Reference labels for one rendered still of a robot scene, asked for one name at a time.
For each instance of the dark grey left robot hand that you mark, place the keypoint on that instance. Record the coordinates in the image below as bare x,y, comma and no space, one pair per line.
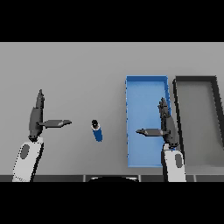
35,119

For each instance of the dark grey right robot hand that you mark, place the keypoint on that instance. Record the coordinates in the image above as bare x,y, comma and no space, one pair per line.
169,128

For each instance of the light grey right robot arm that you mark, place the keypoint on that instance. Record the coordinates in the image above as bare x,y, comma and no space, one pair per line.
173,164

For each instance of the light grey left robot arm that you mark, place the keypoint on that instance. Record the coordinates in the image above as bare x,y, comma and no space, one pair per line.
26,162

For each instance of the blue bin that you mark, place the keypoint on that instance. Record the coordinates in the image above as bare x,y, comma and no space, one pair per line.
145,122

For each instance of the dark grey bin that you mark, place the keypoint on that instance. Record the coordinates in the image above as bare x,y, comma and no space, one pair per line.
198,122

